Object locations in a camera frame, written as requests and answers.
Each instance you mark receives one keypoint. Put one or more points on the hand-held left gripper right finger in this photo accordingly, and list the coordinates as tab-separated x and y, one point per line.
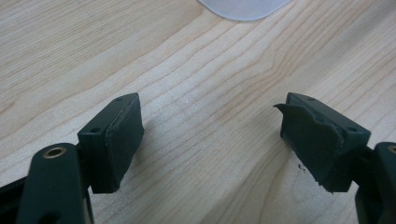
320	146

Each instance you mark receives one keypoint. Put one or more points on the clear plastic storage box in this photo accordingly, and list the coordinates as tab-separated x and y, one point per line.
243	9

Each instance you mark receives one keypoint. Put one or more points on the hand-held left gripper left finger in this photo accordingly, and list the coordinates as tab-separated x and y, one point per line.
115	146

